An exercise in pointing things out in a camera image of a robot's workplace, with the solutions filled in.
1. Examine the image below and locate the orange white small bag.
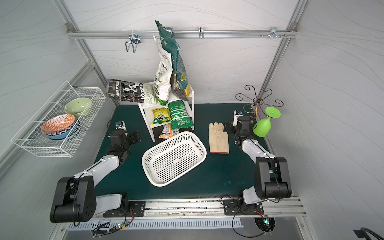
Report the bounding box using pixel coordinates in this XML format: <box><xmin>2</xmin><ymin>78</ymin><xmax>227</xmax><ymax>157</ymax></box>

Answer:
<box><xmin>159</xmin><ymin>124</ymin><xmax>174</xmax><ymax>139</ymax></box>

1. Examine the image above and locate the white perforated plastic basket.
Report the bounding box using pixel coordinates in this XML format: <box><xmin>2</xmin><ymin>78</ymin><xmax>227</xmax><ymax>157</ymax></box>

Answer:
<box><xmin>142</xmin><ymin>132</ymin><xmax>207</xmax><ymax>187</ymax></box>

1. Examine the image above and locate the black white soil bag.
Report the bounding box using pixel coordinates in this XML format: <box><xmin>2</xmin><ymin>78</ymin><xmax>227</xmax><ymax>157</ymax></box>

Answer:
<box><xmin>107</xmin><ymin>79</ymin><xmax>157</xmax><ymax>104</ymax></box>

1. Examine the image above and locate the green white-striped fertilizer bag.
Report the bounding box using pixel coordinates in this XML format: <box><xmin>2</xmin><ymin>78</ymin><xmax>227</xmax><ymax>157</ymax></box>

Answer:
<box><xmin>168</xmin><ymin>100</ymin><xmax>194</xmax><ymax>131</ymax></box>

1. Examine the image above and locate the white green fertilizer bag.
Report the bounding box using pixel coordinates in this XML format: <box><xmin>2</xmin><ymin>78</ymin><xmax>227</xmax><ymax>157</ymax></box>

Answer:
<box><xmin>153</xmin><ymin>37</ymin><xmax>173</xmax><ymax>106</ymax></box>

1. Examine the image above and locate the dark green fertilizer bag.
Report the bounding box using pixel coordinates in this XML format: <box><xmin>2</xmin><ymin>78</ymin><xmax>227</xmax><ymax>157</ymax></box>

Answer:
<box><xmin>155</xmin><ymin>21</ymin><xmax>191</xmax><ymax>101</ymax></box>

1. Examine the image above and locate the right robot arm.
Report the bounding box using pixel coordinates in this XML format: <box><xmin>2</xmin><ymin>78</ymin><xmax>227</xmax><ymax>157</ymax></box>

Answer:
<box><xmin>224</xmin><ymin>113</ymin><xmax>292</xmax><ymax>205</ymax></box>

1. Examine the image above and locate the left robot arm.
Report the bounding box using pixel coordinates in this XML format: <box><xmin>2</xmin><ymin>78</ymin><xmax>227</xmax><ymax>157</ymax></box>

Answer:
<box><xmin>50</xmin><ymin>129</ymin><xmax>141</xmax><ymax>223</ymax></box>

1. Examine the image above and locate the white two-tier shelf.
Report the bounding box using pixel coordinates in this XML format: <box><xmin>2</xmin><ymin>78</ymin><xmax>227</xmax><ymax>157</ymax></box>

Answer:
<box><xmin>138</xmin><ymin>87</ymin><xmax>195</xmax><ymax>142</ymax></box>

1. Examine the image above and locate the yellow green seed bag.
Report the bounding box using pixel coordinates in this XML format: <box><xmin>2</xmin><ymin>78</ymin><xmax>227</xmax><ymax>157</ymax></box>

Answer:
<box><xmin>152</xmin><ymin>108</ymin><xmax>172</xmax><ymax>125</ymax></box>

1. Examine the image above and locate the beige work glove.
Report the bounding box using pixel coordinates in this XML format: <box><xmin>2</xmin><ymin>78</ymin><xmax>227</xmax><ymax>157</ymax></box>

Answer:
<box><xmin>209</xmin><ymin>123</ymin><xmax>230</xmax><ymax>155</ymax></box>

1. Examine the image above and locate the green plastic goblet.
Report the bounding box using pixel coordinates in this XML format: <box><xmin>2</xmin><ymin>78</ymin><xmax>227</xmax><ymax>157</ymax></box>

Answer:
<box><xmin>253</xmin><ymin>107</ymin><xmax>281</xmax><ymax>138</ymax></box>

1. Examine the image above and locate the dark green table mat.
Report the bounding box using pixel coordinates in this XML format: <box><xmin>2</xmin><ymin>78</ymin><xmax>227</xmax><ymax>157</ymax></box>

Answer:
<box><xmin>96</xmin><ymin>106</ymin><xmax>255</xmax><ymax>200</ymax></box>

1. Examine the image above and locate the light green bowl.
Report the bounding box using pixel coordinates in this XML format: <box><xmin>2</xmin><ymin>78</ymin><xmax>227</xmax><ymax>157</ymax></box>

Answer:
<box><xmin>65</xmin><ymin>98</ymin><xmax>93</xmax><ymax>119</ymax></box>

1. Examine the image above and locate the blue bowl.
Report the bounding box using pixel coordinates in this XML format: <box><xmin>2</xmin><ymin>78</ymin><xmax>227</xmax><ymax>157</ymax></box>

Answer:
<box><xmin>46</xmin><ymin>125</ymin><xmax>79</xmax><ymax>141</ymax></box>

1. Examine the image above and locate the orange patterned bowl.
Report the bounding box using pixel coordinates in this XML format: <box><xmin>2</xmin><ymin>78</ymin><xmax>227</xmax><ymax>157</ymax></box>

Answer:
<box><xmin>41</xmin><ymin>114</ymin><xmax>76</xmax><ymax>134</ymax></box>

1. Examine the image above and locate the metal double hook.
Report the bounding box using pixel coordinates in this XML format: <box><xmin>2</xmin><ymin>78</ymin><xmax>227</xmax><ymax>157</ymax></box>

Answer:
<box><xmin>125</xmin><ymin>32</ymin><xmax>141</xmax><ymax>53</ymax></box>

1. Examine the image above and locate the black object bottom right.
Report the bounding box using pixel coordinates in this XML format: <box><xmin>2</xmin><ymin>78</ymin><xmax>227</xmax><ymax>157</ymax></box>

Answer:
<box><xmin>354</xmin><ymin>228</ymin><xmax>384</xmax><ymax>240</ymax></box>

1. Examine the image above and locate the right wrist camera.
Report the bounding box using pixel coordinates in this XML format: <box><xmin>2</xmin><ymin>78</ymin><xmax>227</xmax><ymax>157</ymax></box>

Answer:
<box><xmin>233</xmin><ymin>110</ymin><xmax>243</xmax><ymax>127</ymax></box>

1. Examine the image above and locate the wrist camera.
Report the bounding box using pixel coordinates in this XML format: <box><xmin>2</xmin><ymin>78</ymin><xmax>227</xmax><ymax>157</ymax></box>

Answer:
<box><xmin>233</xmin><ymin>110</ymin><xmax>243</xmax><ymax>127</ymax></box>
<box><xmin>115</xmin><ymin>121</ymin><xmax>127</xmax><ymax>131</ymax></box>

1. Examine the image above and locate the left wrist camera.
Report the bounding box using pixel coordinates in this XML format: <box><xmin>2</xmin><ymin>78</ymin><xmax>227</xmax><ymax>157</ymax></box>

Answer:
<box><xmin>115</xmin><ymin>121</ymin><xmax>127</xmax><ymax>131</ymax></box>

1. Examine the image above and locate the bronze curly wire stand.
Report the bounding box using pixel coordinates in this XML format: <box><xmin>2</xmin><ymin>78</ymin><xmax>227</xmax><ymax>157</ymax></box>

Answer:
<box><xmin>235</xmin><ymin>85</ymin><xmax>284</xmax><ymax>119</ymax></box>

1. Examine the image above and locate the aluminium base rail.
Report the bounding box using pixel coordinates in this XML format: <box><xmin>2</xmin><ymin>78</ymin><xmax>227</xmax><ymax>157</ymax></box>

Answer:
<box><xmin>92</xmin><ymin>196</ymin><xmax>307</xmax><ymax>220</ymax></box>

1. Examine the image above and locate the white wire wall basket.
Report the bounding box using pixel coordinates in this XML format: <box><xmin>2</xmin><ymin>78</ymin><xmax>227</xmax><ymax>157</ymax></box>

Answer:
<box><xmin>11</xmin><ymin>82</ymin><xmax>106</xmax><ymax>158</ymax></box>

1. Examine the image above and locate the white slotted cable duct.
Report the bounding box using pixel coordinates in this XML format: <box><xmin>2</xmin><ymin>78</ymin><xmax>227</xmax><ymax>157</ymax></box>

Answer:
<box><xmin>68</xmin><ymin>218</ymin><xmax>244</xmax><ymax>231</ymax></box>

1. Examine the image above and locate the aluminium top rail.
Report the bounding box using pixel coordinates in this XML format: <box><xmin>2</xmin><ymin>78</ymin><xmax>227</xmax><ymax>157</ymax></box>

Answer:
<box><xmin>68</xmin><ymin>29</ymin><xmax>299</xmax><ymax>40</ymax></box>

